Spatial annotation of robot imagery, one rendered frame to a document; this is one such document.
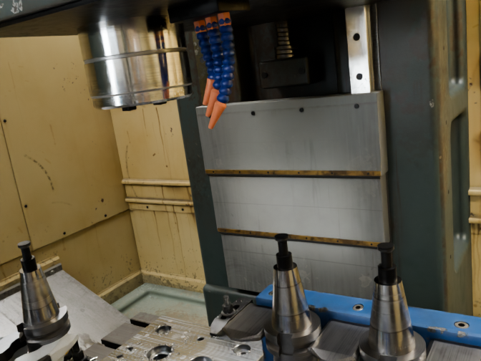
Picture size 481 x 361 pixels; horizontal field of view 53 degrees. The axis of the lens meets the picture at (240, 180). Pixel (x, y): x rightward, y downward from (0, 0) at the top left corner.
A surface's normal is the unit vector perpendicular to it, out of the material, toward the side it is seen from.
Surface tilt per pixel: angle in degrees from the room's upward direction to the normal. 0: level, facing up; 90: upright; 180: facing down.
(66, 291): 24
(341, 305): 0
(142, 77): 90
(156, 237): 90
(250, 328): 0
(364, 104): 90
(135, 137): 90
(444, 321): 0
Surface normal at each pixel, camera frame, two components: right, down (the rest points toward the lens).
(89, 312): 0.22, -0.87
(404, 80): -0.54, 0.26
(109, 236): 0.83, 0.02
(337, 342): -0.13, -0.96
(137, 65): 0.22, 0.20
